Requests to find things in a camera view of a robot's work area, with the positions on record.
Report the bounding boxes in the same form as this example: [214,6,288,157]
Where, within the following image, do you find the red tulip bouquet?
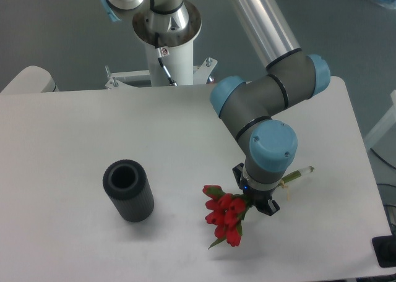
[202,164,316,250]

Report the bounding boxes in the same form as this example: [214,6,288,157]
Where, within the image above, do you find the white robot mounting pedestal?
[105,44,218,90]

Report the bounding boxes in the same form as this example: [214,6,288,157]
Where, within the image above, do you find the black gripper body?
[241,176,278,207]

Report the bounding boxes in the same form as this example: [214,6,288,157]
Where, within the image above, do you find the white rounded furniture corner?
[1,66,59,95]

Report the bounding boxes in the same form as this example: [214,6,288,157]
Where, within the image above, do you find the black ribbed cylindrical vase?
[103,160,154,223]

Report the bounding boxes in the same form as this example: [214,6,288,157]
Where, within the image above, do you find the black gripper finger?
[232,163,244,190]
[256,199,280,216]

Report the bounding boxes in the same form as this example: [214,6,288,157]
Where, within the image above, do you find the white furniture at right edge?
[363,90,395,170]

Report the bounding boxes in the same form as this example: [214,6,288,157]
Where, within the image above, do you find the black device at table edge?
[372,235,395,268]

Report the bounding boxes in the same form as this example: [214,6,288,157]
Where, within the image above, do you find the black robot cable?
[145,0,179,87]

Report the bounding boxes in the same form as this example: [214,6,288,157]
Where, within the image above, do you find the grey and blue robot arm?
[100,0,330,215]

